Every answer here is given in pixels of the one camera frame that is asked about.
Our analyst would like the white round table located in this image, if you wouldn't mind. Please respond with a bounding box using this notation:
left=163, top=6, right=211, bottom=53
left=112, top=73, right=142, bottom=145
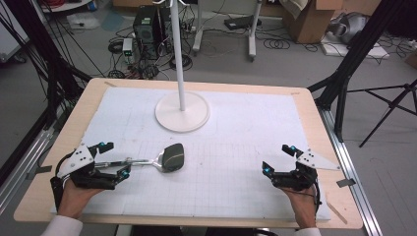
left=38, top=0, right=94, bottom=14

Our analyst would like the grey cabinet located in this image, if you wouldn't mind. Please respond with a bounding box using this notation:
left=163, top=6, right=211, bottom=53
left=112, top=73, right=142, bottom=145
left=0, top=4, right=30, bottom=64

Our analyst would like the black tripod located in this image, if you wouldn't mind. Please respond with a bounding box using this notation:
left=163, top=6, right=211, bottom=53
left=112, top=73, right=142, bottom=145
left=346, top=78, right=417, bottom=148

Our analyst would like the cardboard box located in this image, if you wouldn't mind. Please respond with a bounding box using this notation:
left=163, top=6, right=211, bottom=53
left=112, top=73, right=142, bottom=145
left=282, top=0, right=344, bottom=45

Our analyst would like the coiled black cable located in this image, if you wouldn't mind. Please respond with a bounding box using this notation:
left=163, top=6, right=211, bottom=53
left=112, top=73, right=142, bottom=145
left=263, top=38, right=292, bottom=50
left=168, top=53, right=194, bottom=72
left=107, top=38, right=125, bottom=55

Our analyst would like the white stand with round base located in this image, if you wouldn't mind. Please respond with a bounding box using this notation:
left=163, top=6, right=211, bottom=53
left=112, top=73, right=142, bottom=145
left=151, top=0, right=211, bottom=134

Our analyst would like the metal ladle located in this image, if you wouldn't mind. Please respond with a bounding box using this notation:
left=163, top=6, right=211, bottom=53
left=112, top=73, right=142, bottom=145
left=93, top=143, right=185, bottom=174

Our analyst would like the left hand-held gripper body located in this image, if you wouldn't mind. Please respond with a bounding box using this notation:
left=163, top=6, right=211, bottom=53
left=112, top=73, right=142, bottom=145
left=49, top=143, right=120, bottom=211

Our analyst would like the person's right hand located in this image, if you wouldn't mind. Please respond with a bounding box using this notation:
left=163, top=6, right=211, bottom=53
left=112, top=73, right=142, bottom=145
left=282, top=185, right=319, bottom=229

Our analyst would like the white gridded mat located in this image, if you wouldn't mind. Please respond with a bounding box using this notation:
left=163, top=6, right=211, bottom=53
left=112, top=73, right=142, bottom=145
left=49, top=87, right=332, bottom=221

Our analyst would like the black computer tower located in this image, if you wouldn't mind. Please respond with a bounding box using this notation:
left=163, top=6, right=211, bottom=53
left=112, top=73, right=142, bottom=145
left=132, top=5, right=171, bottom=61

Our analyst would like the aluminium rail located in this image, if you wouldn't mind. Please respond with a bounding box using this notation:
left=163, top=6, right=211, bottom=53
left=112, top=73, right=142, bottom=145
left=318, top=107, right=384, bottom=236
left=0, top=126, right=56, bottom=215

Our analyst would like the person's left hand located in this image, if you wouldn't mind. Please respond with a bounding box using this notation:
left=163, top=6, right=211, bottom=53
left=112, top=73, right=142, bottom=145
left=58, top=179, right=103, bottom=220

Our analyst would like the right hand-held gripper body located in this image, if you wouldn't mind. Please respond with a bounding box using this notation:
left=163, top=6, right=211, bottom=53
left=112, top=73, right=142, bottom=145
left=270, top=148, right=341, bottom=193

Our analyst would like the black tape piece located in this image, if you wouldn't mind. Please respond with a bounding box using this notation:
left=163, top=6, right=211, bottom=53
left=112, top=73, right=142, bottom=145
left=335, top=178, right=357, bottom=189
left=27, top=165, right=53, bottom=180

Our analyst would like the thin wooden stick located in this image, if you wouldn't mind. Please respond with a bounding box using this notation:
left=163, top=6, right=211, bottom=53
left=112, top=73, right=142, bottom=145
left=325, top=200, right=349, bottom=225

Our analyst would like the black metal frame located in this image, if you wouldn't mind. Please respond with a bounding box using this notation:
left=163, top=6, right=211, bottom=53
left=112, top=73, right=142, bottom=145
left=0, top=0, right=93, bottom=132
left=307, top=0, right=409, bottom=143

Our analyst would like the white rolling stand frame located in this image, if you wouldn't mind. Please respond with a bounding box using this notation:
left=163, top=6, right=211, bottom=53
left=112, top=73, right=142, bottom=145
left=192, top=0, right=264, bottom=63

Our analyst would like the grey bag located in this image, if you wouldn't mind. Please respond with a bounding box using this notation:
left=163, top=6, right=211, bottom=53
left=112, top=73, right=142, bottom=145
left=328, top=11, right=371, bottom=45

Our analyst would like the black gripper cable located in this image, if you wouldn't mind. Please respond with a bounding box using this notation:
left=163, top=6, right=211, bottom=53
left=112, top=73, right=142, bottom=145
left=313, top=181, right=323, bottom=214

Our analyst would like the white foam board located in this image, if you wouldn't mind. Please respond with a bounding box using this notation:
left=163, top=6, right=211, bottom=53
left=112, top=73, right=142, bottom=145
left=320, top=33, right=391, bottom=60

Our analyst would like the black flat device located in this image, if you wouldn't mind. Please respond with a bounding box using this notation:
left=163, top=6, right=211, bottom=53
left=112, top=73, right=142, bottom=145
left=223, top=15, right=263, bottom=31

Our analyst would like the small silver electronic box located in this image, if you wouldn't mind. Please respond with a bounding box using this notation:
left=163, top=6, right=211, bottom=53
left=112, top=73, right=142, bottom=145
left=122, top=37, right=134, bottom=57

